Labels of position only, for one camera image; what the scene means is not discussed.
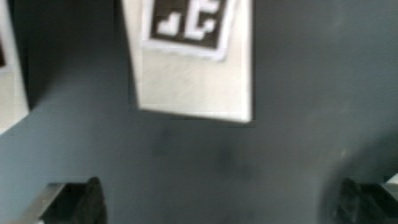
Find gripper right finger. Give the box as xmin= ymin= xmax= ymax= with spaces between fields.
xmin=332 ymin=176 xmax=398 ymax=224

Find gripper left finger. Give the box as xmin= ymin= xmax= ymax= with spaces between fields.
xmin=16 ymin=177 xmax=107 ymax=224

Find white stool leg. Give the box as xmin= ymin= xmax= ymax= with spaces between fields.
xmin=0 ymin=0 xmax=30 ymax=135
xmin=123 ymin=0 xmax=252 ymax=123

